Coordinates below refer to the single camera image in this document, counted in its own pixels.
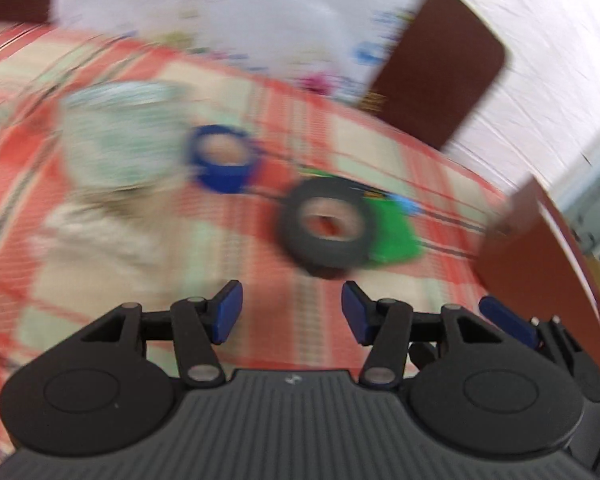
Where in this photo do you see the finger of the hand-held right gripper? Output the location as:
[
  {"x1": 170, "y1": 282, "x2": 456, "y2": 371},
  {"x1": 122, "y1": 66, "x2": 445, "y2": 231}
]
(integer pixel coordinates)
[
  {"x1": 409, "y1": 342, "x2": 440, "y2": 374},
  {"x1": 479, "y1": 296, "x2": 540, "y2": 352}
]

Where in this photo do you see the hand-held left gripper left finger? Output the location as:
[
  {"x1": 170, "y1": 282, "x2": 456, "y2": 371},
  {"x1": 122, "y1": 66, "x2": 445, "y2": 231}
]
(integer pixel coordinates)
[{"x1": 80, "y1": 280, "x2": 245, "y2": 389}]

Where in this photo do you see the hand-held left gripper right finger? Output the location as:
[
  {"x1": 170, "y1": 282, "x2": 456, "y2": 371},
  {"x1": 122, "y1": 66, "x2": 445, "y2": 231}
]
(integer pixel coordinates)
[{"x1": 341, "y1": 280, "x2": 506, "y2": 390}]

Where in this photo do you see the brown box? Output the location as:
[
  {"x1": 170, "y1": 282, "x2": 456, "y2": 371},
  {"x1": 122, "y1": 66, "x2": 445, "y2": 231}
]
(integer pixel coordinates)
[{"x1": 474, "y1": 176, "x2": 600, "y2": 377}]

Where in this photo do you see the black tape roll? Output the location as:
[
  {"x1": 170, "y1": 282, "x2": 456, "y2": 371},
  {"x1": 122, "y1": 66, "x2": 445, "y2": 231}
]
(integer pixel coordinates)
[{"x1": 276, "y1": 177, "x2": 378, "y2": 278}]

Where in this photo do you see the blue tape roll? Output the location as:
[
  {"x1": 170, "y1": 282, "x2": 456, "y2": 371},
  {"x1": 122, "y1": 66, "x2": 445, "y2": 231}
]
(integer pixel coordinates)
[{"x1": 184, "y1": 124, "x2": 263, "y2": 195}]

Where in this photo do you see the green packet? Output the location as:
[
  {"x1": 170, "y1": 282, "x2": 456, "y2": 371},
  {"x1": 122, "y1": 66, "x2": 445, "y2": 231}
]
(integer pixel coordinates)
[{"x1": 359, "y1": 194, "x2": 424, "y2": 267}]

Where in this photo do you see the cream cloth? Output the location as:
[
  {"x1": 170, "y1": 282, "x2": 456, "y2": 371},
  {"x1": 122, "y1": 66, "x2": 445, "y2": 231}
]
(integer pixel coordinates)
[{"x1": 39, "y1": 187, "x2": 182, "y2": 287}]

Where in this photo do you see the blue grey cabinet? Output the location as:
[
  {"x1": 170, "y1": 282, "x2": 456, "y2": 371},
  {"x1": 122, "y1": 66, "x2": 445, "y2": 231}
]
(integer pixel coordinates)
[{"x1": 554, "y1": 145, "x2": 600, "y2": 262}]

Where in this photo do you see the red plaid blanket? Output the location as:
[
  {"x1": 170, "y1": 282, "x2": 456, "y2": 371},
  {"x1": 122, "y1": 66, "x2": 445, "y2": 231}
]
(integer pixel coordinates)
[{"x1": 0, "y1": 22, "x2": 600, "y2": 463}]

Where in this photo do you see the brown wooden headboard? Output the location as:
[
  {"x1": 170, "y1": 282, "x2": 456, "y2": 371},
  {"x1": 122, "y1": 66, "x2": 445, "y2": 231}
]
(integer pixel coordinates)
[{"x1": 0, "y1": 0, "x2": 509, "y2": 152}]

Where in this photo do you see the floral white plastic sheet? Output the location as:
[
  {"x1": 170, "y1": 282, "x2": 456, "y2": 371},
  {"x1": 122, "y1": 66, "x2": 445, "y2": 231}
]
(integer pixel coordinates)
[{"x1": 49, "y1": 0, "x2": 432, "y2": 107}]

